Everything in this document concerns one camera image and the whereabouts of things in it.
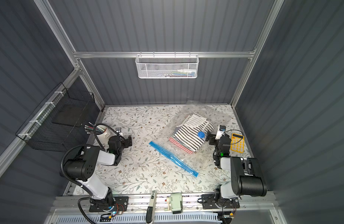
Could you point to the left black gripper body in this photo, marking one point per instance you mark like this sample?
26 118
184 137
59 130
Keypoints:
127 141

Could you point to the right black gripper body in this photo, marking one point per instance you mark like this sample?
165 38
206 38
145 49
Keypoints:
214 140

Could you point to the clear vacuum bag blue zipper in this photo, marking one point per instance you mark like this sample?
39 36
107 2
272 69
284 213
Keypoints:
216 114

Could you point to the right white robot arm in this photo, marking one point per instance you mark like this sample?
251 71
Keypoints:
246 176

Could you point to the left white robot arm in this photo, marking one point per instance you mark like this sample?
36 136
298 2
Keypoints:
78 165

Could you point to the blue bag valve cap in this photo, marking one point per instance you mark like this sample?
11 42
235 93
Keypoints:
201 135

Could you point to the white mug pen holder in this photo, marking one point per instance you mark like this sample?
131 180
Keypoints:
102 135

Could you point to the yellow calculator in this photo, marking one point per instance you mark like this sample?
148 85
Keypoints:
237 143

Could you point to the pens in mug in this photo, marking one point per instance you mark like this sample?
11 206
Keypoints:
90 129

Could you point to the pale green box device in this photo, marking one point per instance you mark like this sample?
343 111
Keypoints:
175 203

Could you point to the black white handheld tool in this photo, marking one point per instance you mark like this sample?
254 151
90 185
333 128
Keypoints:
151 208

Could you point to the markers in white basket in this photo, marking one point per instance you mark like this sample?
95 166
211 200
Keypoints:
182 73

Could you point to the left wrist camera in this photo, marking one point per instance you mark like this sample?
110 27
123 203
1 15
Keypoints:
118 130

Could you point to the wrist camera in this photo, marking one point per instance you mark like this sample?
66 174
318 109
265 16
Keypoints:
220 132
118 130

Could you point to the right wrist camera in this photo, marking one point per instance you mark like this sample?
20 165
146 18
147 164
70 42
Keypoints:
220 132

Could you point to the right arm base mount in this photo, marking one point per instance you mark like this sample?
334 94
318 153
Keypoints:
210 201

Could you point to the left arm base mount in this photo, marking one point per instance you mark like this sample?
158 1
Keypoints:
117 204

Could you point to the black wire mesh basket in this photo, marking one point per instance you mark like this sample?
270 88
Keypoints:
59 124

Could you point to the white wire mesh basket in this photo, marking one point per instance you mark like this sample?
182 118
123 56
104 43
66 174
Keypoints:
147 67

